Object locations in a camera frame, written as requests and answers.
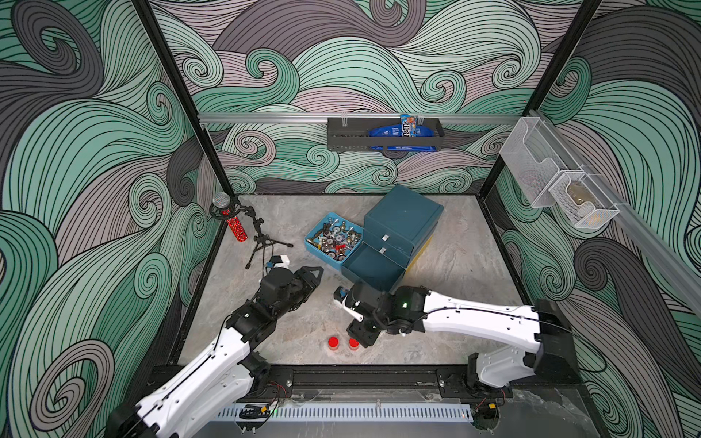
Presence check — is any teal drawer cabinet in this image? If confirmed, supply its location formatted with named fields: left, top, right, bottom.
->
left=341, top=185, right=444, bottom=292

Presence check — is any red paint can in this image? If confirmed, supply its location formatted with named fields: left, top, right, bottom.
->
left=327, top=336, right=340, bottom=351
left=348, top=338, right=361, bottom=351

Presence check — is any black wall basket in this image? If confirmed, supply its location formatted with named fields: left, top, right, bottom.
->
left=327, top=115, right=445, bottom=153

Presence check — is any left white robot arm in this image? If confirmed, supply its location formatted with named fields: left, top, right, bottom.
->
left=104, top=266, right=324, bottom=437

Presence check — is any blue snack packet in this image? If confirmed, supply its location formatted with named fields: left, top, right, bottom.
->
left=368, top=115, right=438, bottom=153

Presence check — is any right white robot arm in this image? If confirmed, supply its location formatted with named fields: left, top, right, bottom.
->
left=333, top=283, right=581, bottom=390

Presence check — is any clear wall bin large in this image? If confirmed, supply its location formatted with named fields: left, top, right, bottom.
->
left=500, top=117, right=569, bottom=208

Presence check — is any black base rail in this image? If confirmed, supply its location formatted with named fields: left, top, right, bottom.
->
left=263, top=364, right=513, bottom=402

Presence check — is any black tripod with red microphone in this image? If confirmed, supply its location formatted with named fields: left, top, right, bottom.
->
left=209, top=192, right=294, bottom=269

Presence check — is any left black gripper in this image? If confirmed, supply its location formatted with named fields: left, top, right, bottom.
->
left=269, top=265, right=321, bottom=322

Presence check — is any aluminium wall rail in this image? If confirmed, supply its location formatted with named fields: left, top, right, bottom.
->
left=529, top=109, right=700, bottom=315
left=198, top=112, right=520, bottom=125

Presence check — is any aluminium wall rail back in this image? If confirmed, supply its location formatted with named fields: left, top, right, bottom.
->
left=198, top=112, right=520, bottom=125

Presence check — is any aluminium wall rail right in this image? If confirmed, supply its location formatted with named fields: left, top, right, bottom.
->
left=529, top=109, right=700, bottom=315

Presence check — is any white slotted cable duct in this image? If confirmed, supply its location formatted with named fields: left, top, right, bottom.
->
left=209, top=402, right=474, bottom=423

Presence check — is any blue tray of hardware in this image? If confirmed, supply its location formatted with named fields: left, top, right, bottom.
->
left=304, top=212, right=364, bottom=271

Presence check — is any clear wall bin small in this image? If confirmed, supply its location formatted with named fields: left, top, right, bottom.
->
left=549, top=171, right=620, bottom=231

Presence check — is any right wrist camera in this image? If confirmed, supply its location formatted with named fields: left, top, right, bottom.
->
left=333, top=287, right=365, bottom=322

